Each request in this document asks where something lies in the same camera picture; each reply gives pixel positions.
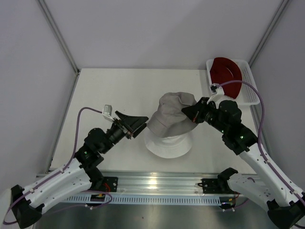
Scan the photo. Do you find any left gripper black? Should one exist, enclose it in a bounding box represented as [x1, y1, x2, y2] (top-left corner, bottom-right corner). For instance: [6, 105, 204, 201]
[101, 111, 149, 154]

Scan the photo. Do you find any right aluminium frame post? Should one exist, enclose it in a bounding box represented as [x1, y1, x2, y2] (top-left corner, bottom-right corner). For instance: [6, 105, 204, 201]
[248, 0, 293, 67]

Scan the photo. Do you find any aluminium mounting rail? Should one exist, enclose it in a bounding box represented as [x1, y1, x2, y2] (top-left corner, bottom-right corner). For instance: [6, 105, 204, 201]
[35, 169, 263, 195]

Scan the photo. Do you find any grey bucket hat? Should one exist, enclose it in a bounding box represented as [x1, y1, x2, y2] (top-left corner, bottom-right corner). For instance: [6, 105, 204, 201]
[147, 92, 197, 138]

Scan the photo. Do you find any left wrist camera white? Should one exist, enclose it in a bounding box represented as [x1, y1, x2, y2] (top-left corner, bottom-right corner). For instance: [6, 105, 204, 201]
[102, 104, 114, 122]

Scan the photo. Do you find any red bucket hat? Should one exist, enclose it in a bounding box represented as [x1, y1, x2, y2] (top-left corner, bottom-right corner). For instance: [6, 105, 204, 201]
[210, 57, 242, 99]

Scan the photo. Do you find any aluminium frame post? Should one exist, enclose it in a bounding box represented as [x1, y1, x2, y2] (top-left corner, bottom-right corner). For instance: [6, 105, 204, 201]
[35, 0, 81, 74]
[248, 0, 293, 67]

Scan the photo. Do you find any slotted cable duct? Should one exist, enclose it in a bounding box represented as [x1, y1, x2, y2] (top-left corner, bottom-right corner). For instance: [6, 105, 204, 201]
[62, 193, 221, 206]

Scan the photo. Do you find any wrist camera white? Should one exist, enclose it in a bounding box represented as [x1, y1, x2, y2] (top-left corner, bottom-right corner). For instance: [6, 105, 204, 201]
[102, 104, 114, 122]
[207, 83, 224, 104]

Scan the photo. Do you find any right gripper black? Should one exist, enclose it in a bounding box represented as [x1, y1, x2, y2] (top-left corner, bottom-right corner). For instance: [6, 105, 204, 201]
[182, 97, 228, 134]

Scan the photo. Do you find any white plastic basket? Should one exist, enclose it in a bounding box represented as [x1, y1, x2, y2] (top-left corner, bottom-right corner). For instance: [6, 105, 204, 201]
[206, 59, 260, 106]

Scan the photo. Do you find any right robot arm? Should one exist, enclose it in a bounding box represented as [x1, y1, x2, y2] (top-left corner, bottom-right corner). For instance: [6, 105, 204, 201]
[182, 97, 305, 229]

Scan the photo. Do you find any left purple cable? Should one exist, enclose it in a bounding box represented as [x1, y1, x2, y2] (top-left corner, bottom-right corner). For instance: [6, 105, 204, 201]
[2, 107, 112, 226]

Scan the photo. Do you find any white bucket hat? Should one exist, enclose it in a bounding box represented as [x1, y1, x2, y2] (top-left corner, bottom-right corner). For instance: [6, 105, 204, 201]
[144, 130, 193, 159]

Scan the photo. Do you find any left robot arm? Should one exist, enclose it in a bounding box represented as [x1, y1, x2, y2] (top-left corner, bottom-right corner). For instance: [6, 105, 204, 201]
[8, 111, 149, 229]

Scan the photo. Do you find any left aluminium frame post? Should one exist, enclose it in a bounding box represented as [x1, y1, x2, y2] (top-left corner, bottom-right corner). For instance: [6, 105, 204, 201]
[35, 0, 81, 74]

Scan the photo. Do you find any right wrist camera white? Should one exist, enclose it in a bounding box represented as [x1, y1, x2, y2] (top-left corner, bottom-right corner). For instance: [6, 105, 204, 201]
[207, 83, 224, 104]

